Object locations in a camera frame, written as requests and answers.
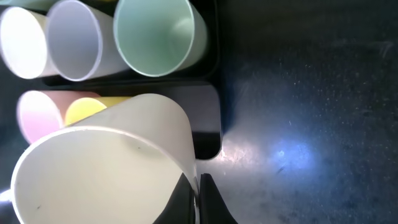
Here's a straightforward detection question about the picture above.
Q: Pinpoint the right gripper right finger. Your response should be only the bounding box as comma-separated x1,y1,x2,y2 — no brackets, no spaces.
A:
198,173,239,224

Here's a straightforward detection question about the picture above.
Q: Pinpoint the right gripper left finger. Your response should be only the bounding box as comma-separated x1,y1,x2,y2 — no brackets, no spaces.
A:
152,173,197,224

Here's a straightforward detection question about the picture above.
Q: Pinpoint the white cup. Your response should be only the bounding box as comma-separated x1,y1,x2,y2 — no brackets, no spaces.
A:
0,6,60,80
11,93,200,224

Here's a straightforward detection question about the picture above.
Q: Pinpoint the yellow cup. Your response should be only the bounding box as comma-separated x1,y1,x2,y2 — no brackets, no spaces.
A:
64,96,132,127

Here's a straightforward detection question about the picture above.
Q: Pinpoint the pink cup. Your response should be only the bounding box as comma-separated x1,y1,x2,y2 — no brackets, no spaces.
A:
17,90,101,144

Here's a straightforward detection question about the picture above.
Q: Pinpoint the black tray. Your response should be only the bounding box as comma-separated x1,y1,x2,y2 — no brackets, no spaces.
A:
0,0,223,161

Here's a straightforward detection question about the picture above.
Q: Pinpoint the green cup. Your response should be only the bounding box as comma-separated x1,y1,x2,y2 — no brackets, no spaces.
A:
0,0,60,11
113,0,208,78

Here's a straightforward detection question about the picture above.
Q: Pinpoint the grey cup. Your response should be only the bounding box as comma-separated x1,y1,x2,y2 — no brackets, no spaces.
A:
46,0,130,82

